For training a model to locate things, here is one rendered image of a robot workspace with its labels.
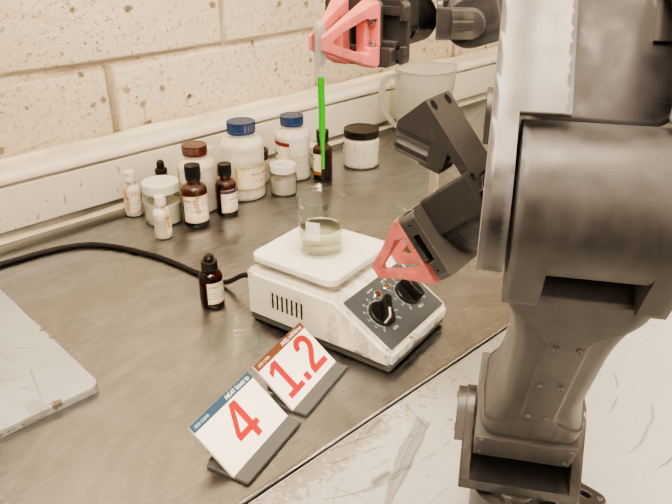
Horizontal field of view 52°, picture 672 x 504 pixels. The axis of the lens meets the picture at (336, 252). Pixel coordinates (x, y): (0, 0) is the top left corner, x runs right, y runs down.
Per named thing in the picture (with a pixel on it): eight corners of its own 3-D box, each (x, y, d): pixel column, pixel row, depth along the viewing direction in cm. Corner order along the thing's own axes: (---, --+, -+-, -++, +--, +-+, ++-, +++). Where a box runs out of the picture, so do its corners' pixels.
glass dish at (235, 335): (238, 363, 75) (237, 346, 74) (201, 347, 78) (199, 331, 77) (270, 340, 79) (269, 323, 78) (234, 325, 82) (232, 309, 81)
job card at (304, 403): (347, 368, 74) (348, 336, 73) (306, 417, 67) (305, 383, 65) (299, 353, 77) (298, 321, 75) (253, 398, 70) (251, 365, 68)
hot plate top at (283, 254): (391, 248, 82) (391, 242, 82) (333, 290, 74) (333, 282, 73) (311, 224, 89) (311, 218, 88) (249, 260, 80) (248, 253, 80)
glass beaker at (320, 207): (347, 262, 78) (347, 196, 75) (299, 265, 78) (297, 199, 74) (340, 239, 84) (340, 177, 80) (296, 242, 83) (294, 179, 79)
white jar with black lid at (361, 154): (385, 163, 133) (386, 127, 130) (364, 172, 128) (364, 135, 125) (357, 155, 137) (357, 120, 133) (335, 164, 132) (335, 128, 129)
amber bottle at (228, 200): (212, 213, 111) (208, 163, 108) (228, 207, 114) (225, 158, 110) (227, 218, 109) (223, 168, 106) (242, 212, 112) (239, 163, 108)
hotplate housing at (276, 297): (446, 323, 83) (451, 264, 79) (389, 378, 73) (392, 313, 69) (300, 271, 94) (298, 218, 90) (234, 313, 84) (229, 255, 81)
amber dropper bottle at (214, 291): (195, 305, 86) (190, 255, 83) (211, 294, 89) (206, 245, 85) (214, 311, 85) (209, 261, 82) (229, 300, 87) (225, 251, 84)
